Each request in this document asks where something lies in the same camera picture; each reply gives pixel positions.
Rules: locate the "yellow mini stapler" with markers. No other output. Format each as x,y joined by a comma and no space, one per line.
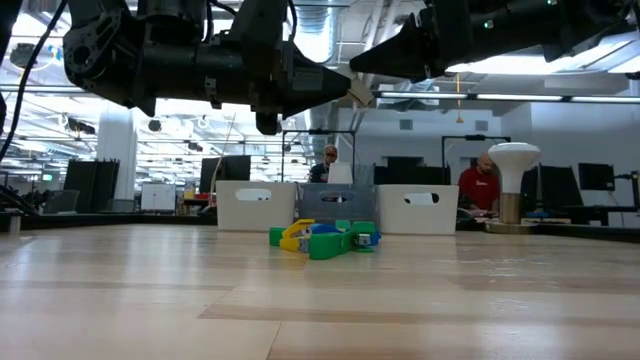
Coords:
292,244

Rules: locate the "grey translucent plastic bin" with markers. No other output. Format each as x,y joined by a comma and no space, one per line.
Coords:
310,210

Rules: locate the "green mini stapler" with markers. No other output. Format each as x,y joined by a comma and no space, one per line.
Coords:
276,236
363,228
343,224
325,246

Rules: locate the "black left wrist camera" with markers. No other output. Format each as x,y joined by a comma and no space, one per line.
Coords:
260,25

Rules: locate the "person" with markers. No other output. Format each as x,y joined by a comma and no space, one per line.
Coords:
480,187
320,172

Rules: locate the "wide black monitor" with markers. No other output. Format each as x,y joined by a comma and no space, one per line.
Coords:
410,175

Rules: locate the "black cabinet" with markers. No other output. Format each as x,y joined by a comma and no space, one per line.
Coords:
90,185

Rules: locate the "white cabinet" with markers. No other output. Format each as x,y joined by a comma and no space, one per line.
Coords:
157,197

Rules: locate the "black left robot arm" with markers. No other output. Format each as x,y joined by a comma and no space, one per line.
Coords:
150,70

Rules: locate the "white round column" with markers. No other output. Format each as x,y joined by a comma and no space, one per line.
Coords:
117,150

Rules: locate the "white plastic bin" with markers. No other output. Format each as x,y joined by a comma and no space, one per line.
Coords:
400,220
230,217

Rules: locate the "white laptop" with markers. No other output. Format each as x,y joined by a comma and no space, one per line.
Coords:
341,174

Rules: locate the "dark desk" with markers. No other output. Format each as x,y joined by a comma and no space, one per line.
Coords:
600,209

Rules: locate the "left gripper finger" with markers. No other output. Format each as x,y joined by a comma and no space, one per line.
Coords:
310,107
315,82

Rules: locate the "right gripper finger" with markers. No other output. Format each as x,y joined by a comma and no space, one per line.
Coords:
400,55
415,77

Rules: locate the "white mushroom lamp brass base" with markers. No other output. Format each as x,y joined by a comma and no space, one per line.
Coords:
515,160

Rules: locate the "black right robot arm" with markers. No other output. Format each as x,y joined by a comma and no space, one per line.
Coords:
550,25

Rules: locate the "black round speaker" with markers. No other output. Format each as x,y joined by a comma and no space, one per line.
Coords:
155,125

